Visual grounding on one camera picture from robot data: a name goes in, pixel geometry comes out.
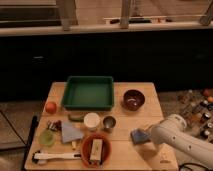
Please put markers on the blue sponge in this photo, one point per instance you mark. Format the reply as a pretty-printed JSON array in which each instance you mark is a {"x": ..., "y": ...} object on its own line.
[{"x": 138, "y": 136}]

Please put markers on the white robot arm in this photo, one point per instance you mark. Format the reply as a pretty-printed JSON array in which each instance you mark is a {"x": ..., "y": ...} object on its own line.
[{"x": 171, "y": 131}]

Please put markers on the green plastic tray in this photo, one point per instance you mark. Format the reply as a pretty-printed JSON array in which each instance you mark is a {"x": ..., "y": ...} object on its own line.
[{"x": 93, "y": 93}]

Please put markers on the tray of bottles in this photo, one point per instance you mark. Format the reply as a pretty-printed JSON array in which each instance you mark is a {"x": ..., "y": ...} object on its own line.
[{"x": 198, "y": 113}]

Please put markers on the dark red bowl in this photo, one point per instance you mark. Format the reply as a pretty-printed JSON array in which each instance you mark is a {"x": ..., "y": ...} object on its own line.
[{"x": 133, "y": 99}]

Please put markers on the small metal cup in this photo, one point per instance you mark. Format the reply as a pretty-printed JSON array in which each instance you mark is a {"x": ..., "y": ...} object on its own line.
[{"x": 109, "y": 123}]

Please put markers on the white cup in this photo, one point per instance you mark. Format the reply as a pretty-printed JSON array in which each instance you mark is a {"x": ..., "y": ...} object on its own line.
[{"x": 92, "y": 121}]

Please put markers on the green chili pepper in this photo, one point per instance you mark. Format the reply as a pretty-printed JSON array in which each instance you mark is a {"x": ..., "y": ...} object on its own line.
[{"x": 76, "y": 118}]

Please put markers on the orange fruit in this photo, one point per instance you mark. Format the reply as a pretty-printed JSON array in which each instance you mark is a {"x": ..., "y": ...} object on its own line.
[{"x": 51, "y": 107}]

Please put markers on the blue folded cloth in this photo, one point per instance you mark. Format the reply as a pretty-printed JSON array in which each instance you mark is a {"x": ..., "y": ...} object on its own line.
[{"x": 70, "y": 132}]

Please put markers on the dark small toy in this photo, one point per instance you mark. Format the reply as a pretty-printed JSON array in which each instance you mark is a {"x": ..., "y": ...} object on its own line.
[{"x": 54, "y": 126}]

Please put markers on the wooden block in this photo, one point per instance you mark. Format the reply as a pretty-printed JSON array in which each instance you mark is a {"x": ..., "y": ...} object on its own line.
[{"x": 96, "y": 151}]

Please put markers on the orange plate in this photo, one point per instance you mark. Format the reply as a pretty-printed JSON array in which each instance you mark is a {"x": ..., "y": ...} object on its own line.
[{"x": 86, "y": 147}]

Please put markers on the small yellow piece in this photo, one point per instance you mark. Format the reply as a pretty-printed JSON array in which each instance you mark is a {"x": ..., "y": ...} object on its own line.
[{"x": 74, "y": 145}]

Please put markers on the white handled brush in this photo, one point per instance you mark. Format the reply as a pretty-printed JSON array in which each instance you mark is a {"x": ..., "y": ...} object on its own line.
[{"x": 40, "y": 156}]

